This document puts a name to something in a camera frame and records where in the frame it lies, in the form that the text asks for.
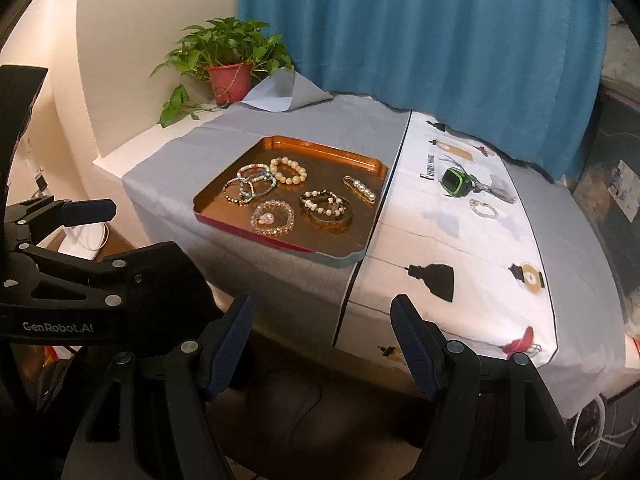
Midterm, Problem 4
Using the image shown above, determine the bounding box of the cream bead bracelet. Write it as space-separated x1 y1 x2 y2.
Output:
268 155 309 187

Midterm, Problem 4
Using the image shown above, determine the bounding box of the gold chain bead bracelet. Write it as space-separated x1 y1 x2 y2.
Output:
221 176 256 207

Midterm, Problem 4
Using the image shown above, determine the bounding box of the white printed table runner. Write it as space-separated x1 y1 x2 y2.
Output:
336 113 558 370

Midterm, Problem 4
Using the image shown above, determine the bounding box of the green potted plant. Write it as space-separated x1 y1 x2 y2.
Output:
154 16 294 127

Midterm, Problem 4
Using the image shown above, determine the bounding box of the pearl hair clip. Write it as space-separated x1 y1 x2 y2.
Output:
343 174 376 205

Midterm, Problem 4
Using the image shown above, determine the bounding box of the green black smart watch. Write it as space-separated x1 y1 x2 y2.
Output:
440 167 475 197

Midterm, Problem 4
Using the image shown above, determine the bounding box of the red flower pot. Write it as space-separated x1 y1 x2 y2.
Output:
206 62 253 106

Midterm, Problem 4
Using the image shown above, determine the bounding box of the clear crystal heart bracelet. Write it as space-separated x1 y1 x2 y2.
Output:
249 198 296 238

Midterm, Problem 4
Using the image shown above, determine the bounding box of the blue curtain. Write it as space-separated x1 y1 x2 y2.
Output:
238 0 608 178

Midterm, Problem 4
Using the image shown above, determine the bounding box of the orange metal tray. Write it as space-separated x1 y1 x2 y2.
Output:
193 136 388 268

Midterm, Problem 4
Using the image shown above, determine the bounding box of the colourful crystal bracelet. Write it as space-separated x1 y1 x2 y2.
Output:
236 161 274 187

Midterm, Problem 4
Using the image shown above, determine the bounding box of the gold bangle bracelet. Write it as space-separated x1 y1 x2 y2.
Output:
307 201 355 234

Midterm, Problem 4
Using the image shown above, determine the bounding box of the white round lamp base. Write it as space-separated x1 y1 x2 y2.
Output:
58 222 108 260

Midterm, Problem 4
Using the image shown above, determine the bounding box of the green crystal bracelet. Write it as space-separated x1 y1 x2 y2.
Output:
238 171 278 201

